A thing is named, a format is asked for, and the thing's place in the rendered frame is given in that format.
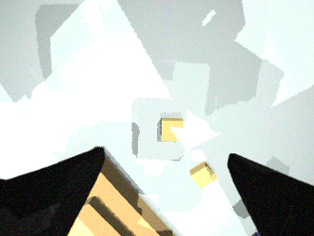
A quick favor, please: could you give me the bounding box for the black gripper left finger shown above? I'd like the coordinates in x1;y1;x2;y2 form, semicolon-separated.
0;147;105;236

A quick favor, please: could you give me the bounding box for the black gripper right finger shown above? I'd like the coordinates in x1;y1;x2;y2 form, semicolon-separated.
227;153;314;236

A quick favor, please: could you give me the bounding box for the yellow square block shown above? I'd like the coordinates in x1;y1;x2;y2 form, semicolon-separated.
162;118;184;142
190;161;217;188

